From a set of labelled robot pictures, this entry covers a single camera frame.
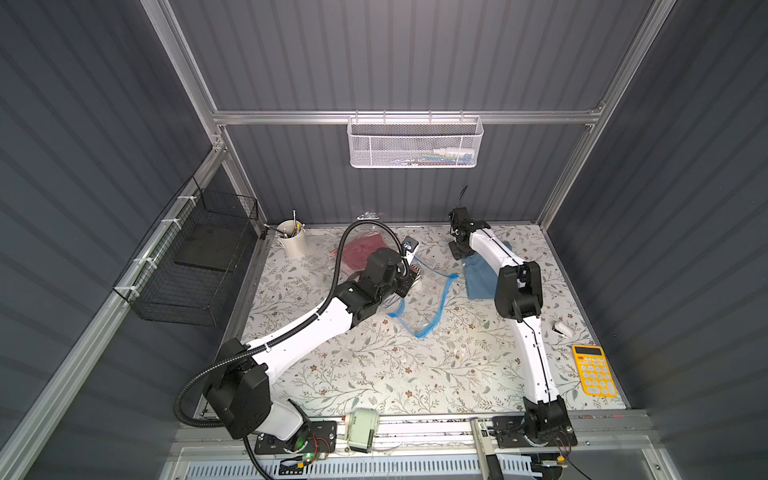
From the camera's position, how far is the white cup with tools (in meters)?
1.04

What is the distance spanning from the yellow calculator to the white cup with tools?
953 millimetres

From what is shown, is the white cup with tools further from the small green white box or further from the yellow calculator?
the yellow calculator

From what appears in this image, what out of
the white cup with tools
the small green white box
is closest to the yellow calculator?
the small green white box

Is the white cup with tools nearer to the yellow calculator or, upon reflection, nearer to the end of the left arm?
the end of the left arm

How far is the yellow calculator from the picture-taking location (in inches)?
32.2
